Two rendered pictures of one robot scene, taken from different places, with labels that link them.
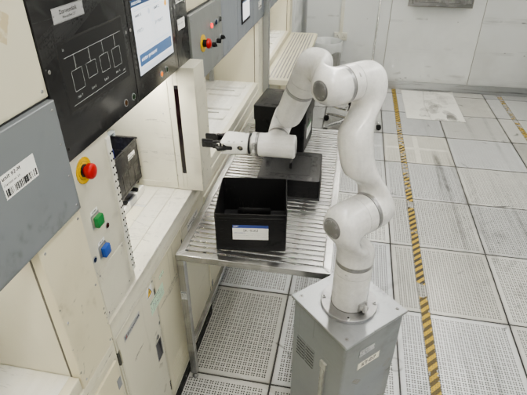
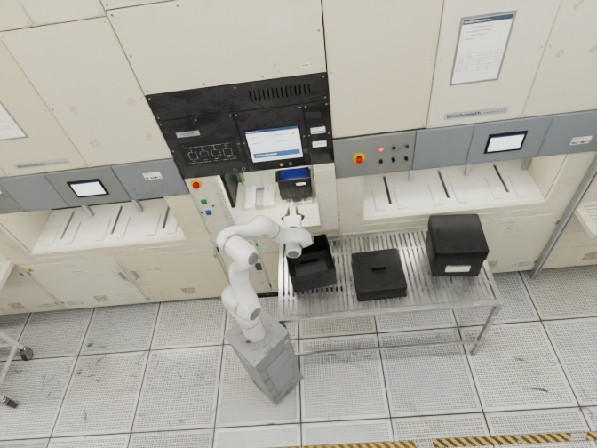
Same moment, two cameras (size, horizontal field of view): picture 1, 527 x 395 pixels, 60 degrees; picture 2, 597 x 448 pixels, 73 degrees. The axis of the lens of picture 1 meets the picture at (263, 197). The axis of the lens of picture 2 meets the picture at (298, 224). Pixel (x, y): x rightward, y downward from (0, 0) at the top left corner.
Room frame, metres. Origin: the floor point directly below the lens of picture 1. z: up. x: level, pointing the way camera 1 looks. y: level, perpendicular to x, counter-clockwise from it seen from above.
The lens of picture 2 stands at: (1.41, -1.41, 2.93)
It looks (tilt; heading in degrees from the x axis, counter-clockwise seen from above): 49 degrees down; 86
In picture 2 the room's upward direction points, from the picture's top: 11 degrees counter-clockwise
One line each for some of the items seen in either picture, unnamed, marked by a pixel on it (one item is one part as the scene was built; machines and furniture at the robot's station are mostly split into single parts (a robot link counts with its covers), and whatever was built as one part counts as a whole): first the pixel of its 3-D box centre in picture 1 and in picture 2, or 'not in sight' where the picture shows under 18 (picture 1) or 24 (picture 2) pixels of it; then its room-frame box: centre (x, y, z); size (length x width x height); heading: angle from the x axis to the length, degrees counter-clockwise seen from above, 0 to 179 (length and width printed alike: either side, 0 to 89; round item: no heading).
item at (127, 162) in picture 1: (102, 161); (293, 175); (1.58, 0.63, 1.06); 0.24 x 0.20 x 0.32; 170
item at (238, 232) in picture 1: (252, 212); (309, 262); (1.53, 0.04, 0.85); 0.28 x 0.28 x 0.17; 88
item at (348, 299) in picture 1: (351, 282); (252, 326); (1.12, -0.29, 0.85); 0.19 x 0.19 x 0.18
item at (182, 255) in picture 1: (277, 240); (378, 299); (1.96, -0.07, 0.38); 1.30 x 0.60 x 0.76; 169
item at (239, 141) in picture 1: (238, 142); (292, 224); (1.48, 0.09, 1.19); 0.11 x 0.10 x 0.07; 79
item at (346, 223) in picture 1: (350, 234); (240, 305); (1.10, -0.26, 1.07); 0.19 x 0.12 x 0.24; 126
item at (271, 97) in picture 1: (285, 120); (454, 245); (2.40, -0.12, 0.89); 0.29 x 0.29 x 0.25; 75
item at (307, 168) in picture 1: (291, 171); (378, 272); (1.92, -0.13, 0.83); 0.29 x 0.29 x 0.13; 81
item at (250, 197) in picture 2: not in sight; (259, 196); (1.32, 0.68, 0.89); 0.22 x 0.21 x 0.04; 79
